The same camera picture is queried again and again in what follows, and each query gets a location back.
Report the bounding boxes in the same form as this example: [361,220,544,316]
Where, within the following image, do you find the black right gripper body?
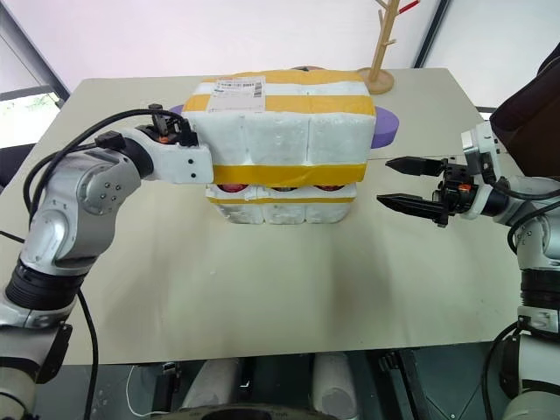
[431,156,474,216]

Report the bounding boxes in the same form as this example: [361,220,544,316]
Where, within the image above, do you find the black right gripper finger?
[376,193,448,229]
[384,156,448,178]

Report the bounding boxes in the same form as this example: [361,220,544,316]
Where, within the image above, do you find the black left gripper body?
[147,103,201,148]

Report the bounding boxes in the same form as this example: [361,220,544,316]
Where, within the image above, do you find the yellow taped foam box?
[179,68,378,186]

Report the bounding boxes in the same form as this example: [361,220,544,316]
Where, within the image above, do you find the white foam crate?
[205,182,358,227]

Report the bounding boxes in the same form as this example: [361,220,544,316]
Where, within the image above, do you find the purple plate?
[167,103,402,151]

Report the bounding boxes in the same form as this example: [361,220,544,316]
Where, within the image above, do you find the wooden branch rack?
[355,0,400,95]

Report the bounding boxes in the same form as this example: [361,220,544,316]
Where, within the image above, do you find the grey rounded robot leg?
[311,353,361,420]
[180,358,241,413]

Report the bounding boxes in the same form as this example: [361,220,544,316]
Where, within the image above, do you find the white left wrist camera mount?
[133,126,216,186]

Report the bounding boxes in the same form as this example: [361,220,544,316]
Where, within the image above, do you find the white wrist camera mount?
[454,122,511,221]
[133,126,216,186]

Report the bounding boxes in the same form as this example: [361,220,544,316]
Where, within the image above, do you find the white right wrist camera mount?
[454,122,511,221]

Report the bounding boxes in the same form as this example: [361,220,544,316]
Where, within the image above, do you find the dark window frame post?
[412,0,452,69]

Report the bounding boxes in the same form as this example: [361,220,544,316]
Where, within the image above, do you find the grey window frame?
[0,0,72,104]

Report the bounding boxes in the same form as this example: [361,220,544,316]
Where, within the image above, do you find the black table frame leg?
[377,348,432,420]

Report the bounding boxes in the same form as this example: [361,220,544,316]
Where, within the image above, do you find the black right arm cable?
[480,177,560,400]

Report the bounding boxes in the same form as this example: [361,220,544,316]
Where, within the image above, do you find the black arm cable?
[24,108,186,420]
[480,177,560,400]

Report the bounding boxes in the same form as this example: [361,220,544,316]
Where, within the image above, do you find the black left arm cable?
[24,108,186,420]

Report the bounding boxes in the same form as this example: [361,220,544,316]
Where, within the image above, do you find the black metal bracket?
[154,362,184,413]

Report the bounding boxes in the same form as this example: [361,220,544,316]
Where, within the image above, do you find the thin white cable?
[124,364,152,417]

